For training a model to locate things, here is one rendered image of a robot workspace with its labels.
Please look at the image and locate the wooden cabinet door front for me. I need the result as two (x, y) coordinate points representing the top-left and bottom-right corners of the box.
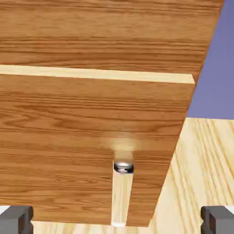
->
(0, 64), (196, 228)

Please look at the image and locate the shiny metal door handle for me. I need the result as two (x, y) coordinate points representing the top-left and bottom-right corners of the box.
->
(111, 149), (134, 227)

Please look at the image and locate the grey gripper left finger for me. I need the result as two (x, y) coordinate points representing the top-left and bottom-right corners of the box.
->
(0, 205), (34, 234)

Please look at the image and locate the wooden cabinet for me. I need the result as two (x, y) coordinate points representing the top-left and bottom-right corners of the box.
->
(0, 0), (225, 228)

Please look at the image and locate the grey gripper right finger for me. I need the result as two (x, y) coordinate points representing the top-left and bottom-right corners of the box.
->
(200, 205), (234, 234)

